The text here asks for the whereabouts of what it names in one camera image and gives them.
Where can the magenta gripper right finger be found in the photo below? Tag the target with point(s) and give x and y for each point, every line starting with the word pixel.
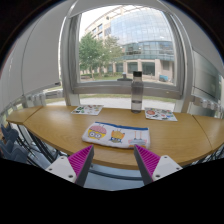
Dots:
pixel 153 167

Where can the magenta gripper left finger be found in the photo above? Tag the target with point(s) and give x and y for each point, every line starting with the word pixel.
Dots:
pixel 75 167

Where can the white cartoon print towel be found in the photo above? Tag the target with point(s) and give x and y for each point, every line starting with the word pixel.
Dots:
pixel 117 136

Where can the right sticker sheet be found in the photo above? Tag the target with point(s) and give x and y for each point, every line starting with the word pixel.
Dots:
pixel 159 114

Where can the sticker sheet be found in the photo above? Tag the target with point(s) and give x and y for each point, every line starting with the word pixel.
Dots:
pixel 159 114
pixel 88 110

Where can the left sticker sheet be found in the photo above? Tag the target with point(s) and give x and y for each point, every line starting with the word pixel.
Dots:
pixel 88 110

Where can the blue stacked chairs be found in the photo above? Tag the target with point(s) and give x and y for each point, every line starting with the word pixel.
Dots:
pixel 10 149

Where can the clear water bottle black cap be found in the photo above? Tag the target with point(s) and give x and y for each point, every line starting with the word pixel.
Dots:
pixel 137 87

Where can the white roller blind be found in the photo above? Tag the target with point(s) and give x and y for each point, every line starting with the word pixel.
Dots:
pixel 40 61

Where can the white window frame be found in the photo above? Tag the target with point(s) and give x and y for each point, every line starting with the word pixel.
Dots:
pixel 69 56

